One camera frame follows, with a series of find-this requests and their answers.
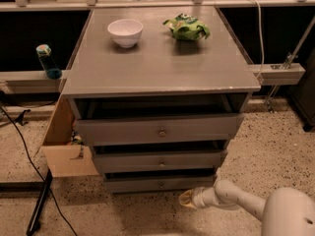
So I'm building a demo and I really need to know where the blue water bottle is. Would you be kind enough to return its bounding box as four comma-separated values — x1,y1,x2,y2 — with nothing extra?
36,44,62,80

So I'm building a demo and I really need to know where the grey drawer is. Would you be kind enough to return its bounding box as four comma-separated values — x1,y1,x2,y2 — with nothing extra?
104,168,217,193
93,149,227,173
76,114,244,147

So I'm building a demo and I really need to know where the grey top drawer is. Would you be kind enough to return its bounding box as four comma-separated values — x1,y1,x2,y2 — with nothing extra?
76,114,244,147

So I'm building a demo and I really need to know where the white hanging cable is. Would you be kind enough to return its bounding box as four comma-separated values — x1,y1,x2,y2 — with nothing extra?
242,0,266,81

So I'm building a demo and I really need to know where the black flat bar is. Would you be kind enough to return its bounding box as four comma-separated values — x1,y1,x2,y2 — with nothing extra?
26,171,52,236

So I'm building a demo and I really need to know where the grey bottom drawer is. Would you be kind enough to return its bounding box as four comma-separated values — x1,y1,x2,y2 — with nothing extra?
104,168,217,193

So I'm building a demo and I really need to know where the white ceramic bowl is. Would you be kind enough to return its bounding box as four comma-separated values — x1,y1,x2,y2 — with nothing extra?
107,19,143,48

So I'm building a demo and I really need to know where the grey middle drawer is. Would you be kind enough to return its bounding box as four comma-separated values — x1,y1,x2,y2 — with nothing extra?
93,149,227,173

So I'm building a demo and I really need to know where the diagonal metal strut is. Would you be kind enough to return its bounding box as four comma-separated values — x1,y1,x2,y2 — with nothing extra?
265,16,315,113

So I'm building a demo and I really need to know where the green crumpled chip bag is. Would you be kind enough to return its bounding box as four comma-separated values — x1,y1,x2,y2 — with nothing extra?
163,14,210,41

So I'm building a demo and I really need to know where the grey wooden drawer cabinet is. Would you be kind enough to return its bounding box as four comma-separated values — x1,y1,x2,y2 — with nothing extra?
60,5,262,179

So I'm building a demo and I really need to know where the black floor cable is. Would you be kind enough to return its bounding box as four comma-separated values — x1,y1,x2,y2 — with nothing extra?
0,104,79,236

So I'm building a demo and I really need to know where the open cardboard box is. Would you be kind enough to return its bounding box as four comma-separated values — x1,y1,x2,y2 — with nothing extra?
39,97,98,177

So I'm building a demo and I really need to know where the dark cabinet at right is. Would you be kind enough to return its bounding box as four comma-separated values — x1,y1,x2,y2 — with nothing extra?
290,49,315,132

